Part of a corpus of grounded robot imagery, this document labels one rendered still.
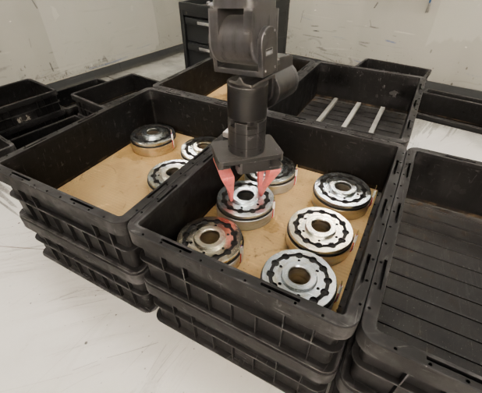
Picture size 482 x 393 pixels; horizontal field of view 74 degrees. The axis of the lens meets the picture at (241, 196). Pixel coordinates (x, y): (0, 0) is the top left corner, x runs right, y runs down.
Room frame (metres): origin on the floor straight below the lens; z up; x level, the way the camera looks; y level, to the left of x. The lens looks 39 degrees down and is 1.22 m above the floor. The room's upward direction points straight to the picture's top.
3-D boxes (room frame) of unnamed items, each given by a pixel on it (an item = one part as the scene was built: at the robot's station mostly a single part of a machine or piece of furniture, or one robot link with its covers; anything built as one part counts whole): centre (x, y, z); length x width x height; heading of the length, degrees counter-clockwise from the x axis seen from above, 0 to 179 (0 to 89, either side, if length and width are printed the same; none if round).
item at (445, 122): (1.40, -0.98, 0.37); 0.40 x 0.30 x 0.45; 54
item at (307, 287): (0.27, -0.08, 0.86); 0.05 x 0.05 x 0.01
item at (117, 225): (0.54, 0.19, 0.92); 0.40 x 0.30 x 0.02; 151
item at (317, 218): (0.36, -0.13, 0.86); 0.05 x 0.05 x 0.01
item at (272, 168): (0.44, -0.02, 0.91); 0.07 x 0.07 x 0.09; 16
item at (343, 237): (0.36, -0.13, 0.86); 0.10 x 0.10 x 0.01
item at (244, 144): (0.44, -0.01, 0.98); 0.10 x 0.07 x 0.07; 106
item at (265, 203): (0.44, -0.01, 0.86); 0.10 x 0.10 x 0.01
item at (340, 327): (0.40, -0.07, 0.92); 0.40 x 0.30 x 0.02; 151
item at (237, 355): (0.40, -0.07, 0.76); 0.40 x 0.30 x 0.12; 151
